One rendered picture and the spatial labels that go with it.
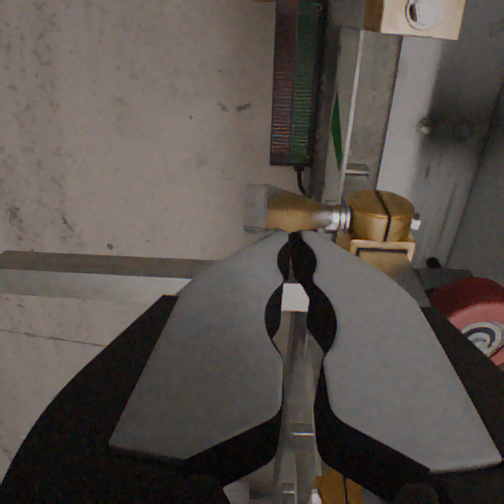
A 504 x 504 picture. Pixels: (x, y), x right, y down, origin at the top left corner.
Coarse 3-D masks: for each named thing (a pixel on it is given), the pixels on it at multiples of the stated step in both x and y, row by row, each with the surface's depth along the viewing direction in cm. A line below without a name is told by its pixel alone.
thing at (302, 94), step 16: (304, 16) 34; (304, 32) 35; (304, 48) 35; (304, 64) 36; (304, 80) 37; (304, 96) 38; (304, 112) 39; (304, 128) 40; (304, 144) 41; (304, 160) 42
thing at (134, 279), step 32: (0, 256) 33; (32, 256) 34; (64, 256) 34; (96, 256) 34; (128, 256) 34; (0, 288) 33; (32, 288) 33; (64, 288) 33; (96, 288) 33; (128, 288) 32; (160, 288) 32; (288, 288) 31
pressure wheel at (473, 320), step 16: (448, 288) 28; (464, 288) 27; (480, 288) 27; (496, 288) 27; (432, 304) 29; (448, 304) 27; (464, 304) 26; (480, 304) 26; (496, 304) 26; (464, 320) 26; (480, 320) 26; (496, 320) 26; (480, 336) 27; (496, 336) 28; (496, 352) 28
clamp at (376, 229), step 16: (368, 192) 30; (384, 192) 30; (352, 208) 28; (368, 208) 27; (384, 208) 28; (400, 208) 28; (352, 224) 28; (368, 224) 27; (384, 224) 27; (400, 224) 27; (416, 224) 29; (352, 240) 28; (368, 240) 28; (384, 240) 28; (400, 240) 28
